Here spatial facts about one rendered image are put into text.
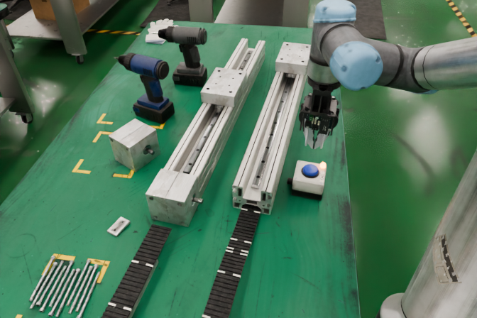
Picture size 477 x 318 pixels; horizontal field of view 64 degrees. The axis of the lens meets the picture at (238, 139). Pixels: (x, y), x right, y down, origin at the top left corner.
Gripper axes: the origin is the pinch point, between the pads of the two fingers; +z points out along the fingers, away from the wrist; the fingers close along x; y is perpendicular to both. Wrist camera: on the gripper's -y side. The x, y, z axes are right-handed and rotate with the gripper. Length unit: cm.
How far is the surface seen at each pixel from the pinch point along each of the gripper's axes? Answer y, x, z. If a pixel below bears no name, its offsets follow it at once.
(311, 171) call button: 1.1, 0.6, 9.0
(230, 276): 32.9, -12.4, 13.0
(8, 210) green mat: 28, -74, 16
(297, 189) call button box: 4.1, -2.5, 13.4
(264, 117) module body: -17.2, -16.1, 7.9
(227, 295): 37.3, -11.7, 12.7
